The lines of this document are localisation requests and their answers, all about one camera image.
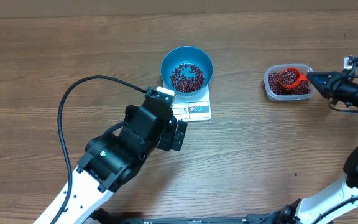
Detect orange measuring scoop blue handle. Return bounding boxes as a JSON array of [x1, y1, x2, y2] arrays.
[[278, 67, 308, 89]]

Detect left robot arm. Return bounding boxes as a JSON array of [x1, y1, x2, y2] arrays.
[[36, 90, 187, 223]]

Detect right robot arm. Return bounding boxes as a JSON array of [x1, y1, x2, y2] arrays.
[[272, 70, 358, 223]]

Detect white kitchen scale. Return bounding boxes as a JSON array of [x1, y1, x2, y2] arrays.
[[172, 85, 211, 122]]

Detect red beans in scoop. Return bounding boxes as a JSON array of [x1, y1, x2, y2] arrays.
[[278, 68, 298, 86]]

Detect red beans in bowl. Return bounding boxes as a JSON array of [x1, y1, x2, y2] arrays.
[[170, 63, 205, 93]]

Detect blue bowl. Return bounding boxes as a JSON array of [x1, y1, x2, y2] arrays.
[[160, 46, 214, 93]]

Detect clear plastic container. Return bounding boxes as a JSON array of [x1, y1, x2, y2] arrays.
[[264, 63, 317, 102]]

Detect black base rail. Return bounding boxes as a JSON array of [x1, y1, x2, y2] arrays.
[[85, 207, 334, 224]]

